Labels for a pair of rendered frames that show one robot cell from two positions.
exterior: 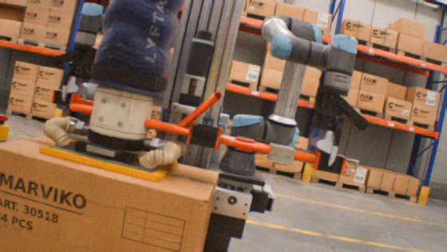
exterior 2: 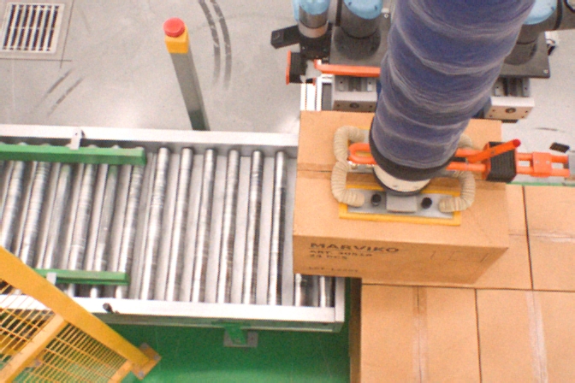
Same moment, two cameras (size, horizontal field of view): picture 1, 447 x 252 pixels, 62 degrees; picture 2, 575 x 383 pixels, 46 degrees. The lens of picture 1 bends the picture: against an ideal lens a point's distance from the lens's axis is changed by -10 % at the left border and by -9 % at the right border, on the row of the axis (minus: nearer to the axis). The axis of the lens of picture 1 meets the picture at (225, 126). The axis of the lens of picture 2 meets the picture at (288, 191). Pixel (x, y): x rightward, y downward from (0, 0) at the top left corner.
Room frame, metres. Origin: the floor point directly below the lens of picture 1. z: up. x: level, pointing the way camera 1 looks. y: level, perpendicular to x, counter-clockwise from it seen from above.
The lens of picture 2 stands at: (0.35, 0.59, 2.86)
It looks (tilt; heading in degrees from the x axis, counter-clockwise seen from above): 68 degrees down; 2
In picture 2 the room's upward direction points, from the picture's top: 1 degrees counter-clockwise
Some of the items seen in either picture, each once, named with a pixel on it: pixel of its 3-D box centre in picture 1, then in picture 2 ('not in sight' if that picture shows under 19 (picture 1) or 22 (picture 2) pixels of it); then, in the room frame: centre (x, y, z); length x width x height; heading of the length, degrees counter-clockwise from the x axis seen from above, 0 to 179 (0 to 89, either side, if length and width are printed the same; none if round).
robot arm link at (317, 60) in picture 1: (324, 57); not in sight; (1.21, -0.25, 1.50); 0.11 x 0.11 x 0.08; 8
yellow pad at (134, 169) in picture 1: (103, 156); (400, 203); (1.04, 0.30, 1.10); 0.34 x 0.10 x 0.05; 88
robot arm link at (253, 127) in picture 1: (247, 131); (531, 12); (1.61, -0.09, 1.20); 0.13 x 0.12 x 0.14; 98
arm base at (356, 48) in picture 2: not in sight; (358, 30); (1.61, 0.41, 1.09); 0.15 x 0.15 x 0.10
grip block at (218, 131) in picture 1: (205, 135); (499, 162); (1.12, 0.05, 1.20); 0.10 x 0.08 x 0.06; 178
